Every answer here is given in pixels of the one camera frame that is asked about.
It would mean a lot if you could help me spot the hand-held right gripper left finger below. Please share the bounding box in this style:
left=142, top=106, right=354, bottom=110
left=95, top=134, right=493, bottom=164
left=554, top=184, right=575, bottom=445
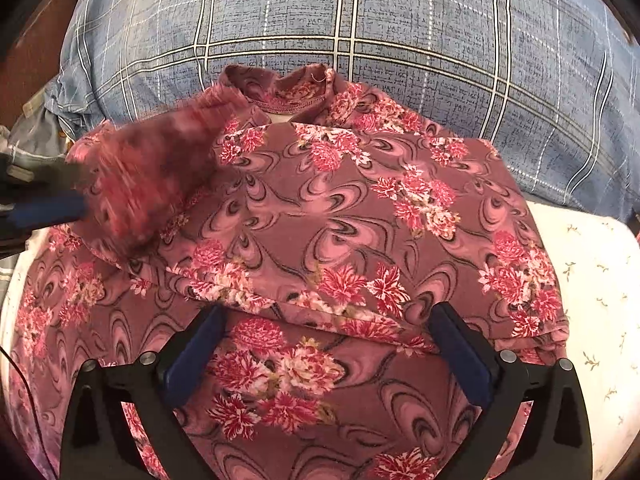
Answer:
left=59, top=304, right=228, bottom=480

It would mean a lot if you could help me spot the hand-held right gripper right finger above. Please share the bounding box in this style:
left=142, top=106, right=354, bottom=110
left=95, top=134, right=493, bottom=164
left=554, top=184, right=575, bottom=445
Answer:
left=427, top=301, right=594, bottom=480

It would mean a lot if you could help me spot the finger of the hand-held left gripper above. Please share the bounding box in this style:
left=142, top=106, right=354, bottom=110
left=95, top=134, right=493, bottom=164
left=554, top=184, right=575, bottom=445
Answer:
left=0, top=156, right=95, bottom=195
left=0, top=191, right=89, bottom=236

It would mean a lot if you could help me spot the maroon floral garment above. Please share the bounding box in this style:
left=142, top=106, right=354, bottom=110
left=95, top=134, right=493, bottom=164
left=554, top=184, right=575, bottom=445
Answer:
left=10, top=62, right=571, bottom=480

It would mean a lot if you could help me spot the white leaf print bedsheet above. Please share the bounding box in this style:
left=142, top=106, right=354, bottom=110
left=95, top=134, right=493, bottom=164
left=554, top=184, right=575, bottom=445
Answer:
left=0, top=200, right=640, bottom=480

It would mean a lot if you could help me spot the blue plaid quilt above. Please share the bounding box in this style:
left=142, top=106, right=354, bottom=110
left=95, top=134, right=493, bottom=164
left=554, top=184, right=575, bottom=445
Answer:
left=45, top=0, right=640, bottom=223

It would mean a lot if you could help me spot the brown wooden bed frame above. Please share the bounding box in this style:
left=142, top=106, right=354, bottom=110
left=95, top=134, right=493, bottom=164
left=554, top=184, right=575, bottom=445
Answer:
left=0, top=0, right=88, bottom=128

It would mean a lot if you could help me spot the thin black cable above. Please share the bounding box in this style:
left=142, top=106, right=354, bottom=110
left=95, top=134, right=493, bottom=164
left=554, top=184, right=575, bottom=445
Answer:
left=0, top=346, right=57, bottom=480

